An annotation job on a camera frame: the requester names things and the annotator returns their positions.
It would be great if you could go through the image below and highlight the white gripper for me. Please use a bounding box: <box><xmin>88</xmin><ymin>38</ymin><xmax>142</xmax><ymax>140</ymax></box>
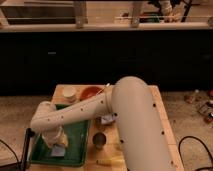
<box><xmin>42</xmin><ymin>127</ymin><xmax>68</xmax><ymax>148</ymax></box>

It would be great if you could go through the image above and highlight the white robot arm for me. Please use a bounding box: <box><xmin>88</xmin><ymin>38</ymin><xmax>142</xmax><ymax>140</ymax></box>
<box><xmin>30</xmin><ymin>76</ymin><xmax>175</xmax><ymax>171</ymax></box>

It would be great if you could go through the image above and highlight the green plastic tray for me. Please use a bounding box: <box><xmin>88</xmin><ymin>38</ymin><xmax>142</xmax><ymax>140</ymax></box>
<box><xmin>30</xmin><ymin>103</ymin><xmax>90</xmax><ymax>167</ymax></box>

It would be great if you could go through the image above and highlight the metal cup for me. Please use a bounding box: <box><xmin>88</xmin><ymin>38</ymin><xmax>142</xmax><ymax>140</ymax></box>
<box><xmin>92</xmin><ymin>132</ymin><xmax>106</xmax><ymax>149</ymax></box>

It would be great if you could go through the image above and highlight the white paper cup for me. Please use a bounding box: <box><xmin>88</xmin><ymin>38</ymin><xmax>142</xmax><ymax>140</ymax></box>
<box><xmin>62</xmin><ymin>86</ymin><xmax>77</xmax><ymax>102</ymax></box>

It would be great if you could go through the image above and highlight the white blue packet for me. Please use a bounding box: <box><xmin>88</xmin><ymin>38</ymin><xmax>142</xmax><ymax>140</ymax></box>
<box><xmin>101</xmin><ymin>114</ymin><xmax>115</xmax><ymax>125</ymax></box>

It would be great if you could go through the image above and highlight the red bowl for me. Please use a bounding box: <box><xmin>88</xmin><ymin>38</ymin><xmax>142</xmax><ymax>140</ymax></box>
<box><xmin>80</xmin><ymin>86</ymin><xmax>101</xmax><ymax>100</ymax></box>

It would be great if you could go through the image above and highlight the dark counter cabinet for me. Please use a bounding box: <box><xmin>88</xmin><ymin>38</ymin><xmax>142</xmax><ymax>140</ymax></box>
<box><xmin>0</xmin><ymin>30</ymin><xmax>213</xmax><ymax>95</ymax></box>

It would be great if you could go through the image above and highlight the black stand post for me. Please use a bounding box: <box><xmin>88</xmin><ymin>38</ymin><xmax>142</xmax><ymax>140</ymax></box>
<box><xmin>20</xmin><ymin>128</ymin><xmax>35</xmax><ymax>171</ymax></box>

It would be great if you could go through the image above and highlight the black floor cable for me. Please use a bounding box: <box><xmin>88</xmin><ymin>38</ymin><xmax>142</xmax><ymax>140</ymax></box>
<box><xmin>0</xmin><ymin>139</ymin><xmax>22</xmax><ymax>165</ymax></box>

